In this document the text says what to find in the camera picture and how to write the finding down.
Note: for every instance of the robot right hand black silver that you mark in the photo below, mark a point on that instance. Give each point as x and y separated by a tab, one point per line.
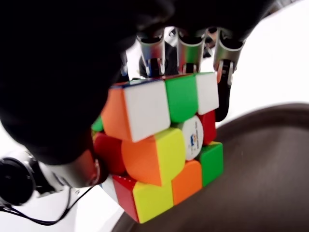
60	72

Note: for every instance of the multicoloured Rubik's cube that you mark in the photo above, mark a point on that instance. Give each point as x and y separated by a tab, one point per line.
149	108

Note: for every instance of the robot left arm silver black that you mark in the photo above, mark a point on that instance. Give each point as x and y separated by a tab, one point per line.
14	181

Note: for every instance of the round dark brown plate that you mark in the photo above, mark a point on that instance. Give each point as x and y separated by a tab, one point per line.
253	181

